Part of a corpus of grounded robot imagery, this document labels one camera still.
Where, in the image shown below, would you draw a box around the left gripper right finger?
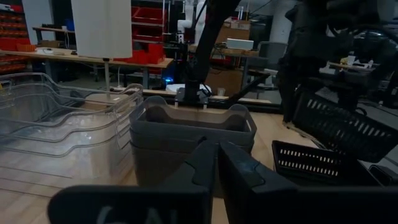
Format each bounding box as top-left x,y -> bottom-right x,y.
219,140 -> 398,224

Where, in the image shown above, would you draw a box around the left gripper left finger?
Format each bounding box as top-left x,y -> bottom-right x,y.
47,139 -> 220,224

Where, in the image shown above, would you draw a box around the grey translucent storage bin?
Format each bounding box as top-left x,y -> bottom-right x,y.
129,95 -> 257,141
130,141 -> 254,190
129,124 -> 256,153

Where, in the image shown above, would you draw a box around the clear plastic storage bin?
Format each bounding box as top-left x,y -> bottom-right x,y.
0,72 -> 144,125
0,118 -> 141,187
0,93 -> 142,147

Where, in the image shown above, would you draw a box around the black slotted plastic basket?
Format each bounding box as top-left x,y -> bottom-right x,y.
271,139 -> 354,186
291,91 -> 398,164

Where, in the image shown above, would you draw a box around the wooden desk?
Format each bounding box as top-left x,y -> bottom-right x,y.
328,61 -> 379,75

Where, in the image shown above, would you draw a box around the grey office chair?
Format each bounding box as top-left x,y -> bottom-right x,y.
248,41 -> 289,77

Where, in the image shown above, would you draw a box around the white box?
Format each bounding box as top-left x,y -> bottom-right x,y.
226,37 -> 254,51

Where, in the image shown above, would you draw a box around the small cardboard box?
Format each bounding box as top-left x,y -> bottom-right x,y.
223,17 -> 251,31

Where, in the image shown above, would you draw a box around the brown cardboard box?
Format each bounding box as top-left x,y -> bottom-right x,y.
205,67 -> 246,97

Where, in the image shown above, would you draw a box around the white flat object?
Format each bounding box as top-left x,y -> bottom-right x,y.
165,83 -> 212,94

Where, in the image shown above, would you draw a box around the long wooden workbench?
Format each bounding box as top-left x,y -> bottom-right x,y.
0,46 -> 174,91

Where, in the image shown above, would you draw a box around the red storage bins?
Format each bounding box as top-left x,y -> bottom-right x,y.
131,6 -> 167,65

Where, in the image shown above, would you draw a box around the white shade wooden base lamp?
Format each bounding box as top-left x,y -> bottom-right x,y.
70,0 -> 133,111

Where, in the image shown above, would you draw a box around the red storage bin rack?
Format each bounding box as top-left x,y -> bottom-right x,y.
0,3 -> 32,75

